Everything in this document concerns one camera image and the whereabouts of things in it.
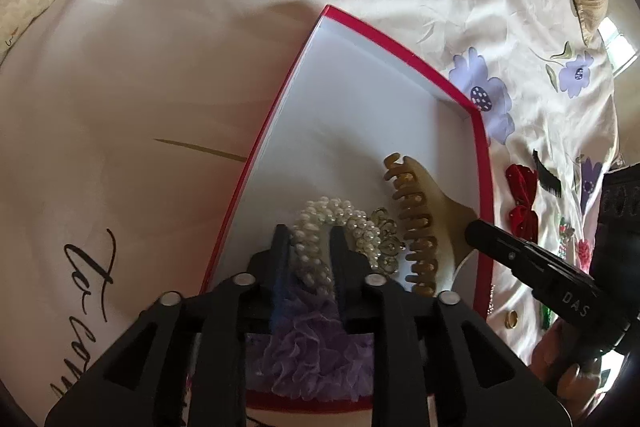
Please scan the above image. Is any red velvet bow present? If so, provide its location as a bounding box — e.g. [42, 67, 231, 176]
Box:
[505, 164, 538, 240]

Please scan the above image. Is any black comb hair clip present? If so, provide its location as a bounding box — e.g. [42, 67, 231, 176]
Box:
[531, 149, 561, 198]

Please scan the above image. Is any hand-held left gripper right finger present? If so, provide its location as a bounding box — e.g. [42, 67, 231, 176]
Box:
[327, 225, 576, 427]

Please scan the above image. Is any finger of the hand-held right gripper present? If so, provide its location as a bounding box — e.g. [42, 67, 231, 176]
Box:
[464, 218, 561, 288]

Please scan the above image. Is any clear crystal hair clip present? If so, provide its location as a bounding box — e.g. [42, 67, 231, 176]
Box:
[370, 207, 408, 275]

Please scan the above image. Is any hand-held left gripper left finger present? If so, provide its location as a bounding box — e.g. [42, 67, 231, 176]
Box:
[44, 223, 296, 427]

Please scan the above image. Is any tan hair claw clip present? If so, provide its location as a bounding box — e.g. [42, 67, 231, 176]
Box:
[382, 152, 481, 298]

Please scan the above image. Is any floral printed bedsheet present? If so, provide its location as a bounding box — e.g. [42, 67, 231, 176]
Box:
[0, 0, 626, 427]

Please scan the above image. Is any white pearl bead scrunchie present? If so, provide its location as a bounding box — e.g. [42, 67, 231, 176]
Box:
[290, 196, 386, 303]

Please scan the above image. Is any person's right hand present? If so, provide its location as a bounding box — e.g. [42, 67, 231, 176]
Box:
[530, 322, 621, 423]

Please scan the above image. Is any purple lace scrunchie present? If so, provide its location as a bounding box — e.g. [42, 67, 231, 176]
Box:
[255, 287, 376, 400]

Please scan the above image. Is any red shallow cardboard box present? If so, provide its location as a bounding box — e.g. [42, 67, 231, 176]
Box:
[182, 4, 496, 427]

